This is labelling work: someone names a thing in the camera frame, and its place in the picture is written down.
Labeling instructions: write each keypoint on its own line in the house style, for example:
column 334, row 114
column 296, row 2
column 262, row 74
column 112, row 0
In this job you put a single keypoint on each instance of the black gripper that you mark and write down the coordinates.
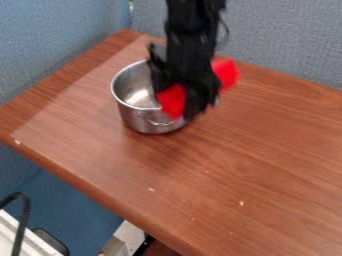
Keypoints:
column 183, row 63

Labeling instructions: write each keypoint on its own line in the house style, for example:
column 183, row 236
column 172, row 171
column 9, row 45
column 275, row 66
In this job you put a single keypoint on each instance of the red block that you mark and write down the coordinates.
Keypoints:
column 171, row 98

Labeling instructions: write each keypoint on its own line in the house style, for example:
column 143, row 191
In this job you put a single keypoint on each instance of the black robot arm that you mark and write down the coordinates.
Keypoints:
column 194, row 10

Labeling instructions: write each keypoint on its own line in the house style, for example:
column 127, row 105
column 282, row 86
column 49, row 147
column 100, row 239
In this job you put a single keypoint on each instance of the metal pot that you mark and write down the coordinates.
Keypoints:
column 139, row 109

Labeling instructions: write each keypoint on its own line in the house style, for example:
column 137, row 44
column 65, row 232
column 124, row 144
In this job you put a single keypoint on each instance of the white table leg bracket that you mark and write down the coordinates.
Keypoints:
column 129, row 241

